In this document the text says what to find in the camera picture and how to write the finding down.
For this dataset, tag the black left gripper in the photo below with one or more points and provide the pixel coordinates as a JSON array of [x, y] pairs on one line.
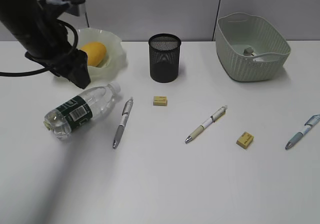
[[73, 67]]

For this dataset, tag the yellow mango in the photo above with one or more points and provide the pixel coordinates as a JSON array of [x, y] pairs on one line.
[[95, 51]]

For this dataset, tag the clear plastic water bottle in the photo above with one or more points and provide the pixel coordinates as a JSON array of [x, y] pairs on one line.
[[89, 105]]

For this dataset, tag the grey grip white pen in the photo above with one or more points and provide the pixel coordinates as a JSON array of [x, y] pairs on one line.
[[124, 118]]

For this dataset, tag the white waste paper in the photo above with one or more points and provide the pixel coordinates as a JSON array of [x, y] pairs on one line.
[[249, 52]]

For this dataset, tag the blue grip pen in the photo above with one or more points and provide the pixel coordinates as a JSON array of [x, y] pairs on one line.
[[310, 123]]

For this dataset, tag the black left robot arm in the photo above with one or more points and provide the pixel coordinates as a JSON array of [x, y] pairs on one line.
[[48, 41]]

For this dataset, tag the translucent green wavy plate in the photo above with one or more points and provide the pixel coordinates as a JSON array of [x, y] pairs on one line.
[[115, 59]]

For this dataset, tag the yellow eraser near holder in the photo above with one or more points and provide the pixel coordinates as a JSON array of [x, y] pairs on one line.
[[160, 101]]

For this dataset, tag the black mesh pen holder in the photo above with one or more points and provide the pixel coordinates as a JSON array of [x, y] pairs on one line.
[[164, 57]]

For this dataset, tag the beige grip white pen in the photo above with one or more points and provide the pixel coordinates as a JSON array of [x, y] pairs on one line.
[[212, 119]]

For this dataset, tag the light green plastic basket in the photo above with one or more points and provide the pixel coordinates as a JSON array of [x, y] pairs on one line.
[[238, 31]]

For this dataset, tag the yellow eraser right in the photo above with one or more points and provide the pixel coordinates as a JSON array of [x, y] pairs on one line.
[[245, 140]]

